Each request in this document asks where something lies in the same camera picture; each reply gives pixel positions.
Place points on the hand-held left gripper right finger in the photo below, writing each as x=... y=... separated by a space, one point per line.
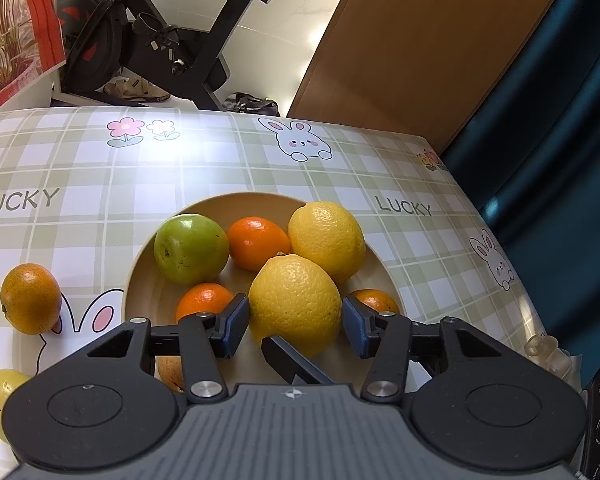
x=354 y=327

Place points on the yellow green lemon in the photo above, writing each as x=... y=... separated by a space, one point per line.
x=0 y=400

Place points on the green apple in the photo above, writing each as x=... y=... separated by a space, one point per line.
x=190 y=247

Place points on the beige shoe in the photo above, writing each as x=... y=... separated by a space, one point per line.
x=135 y=91

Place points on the brown wooden door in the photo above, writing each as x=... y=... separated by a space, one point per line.
x=420 y=45

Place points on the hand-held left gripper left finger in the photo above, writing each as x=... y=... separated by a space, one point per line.
x=237 y=327

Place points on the green checkered tablecloth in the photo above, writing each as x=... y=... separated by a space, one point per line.
x=130 y=175

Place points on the dark blue curtain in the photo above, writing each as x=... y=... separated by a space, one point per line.
x=555 y=135

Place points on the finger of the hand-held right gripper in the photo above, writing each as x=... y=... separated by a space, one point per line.
x=290 y=360

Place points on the black bag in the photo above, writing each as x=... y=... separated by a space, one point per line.
x=250 y=105

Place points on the wooden bowl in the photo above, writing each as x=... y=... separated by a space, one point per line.
x=142 y=287

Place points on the printed wall tapestry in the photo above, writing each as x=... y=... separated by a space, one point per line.
x=10 y=50

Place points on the orange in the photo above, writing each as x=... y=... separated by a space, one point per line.
x=255 y=242
x=377 y=302
x=202 y=300
x=170 y=372
x=30 y=300

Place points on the black exercise bike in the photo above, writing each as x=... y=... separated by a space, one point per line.
x=100 y=45

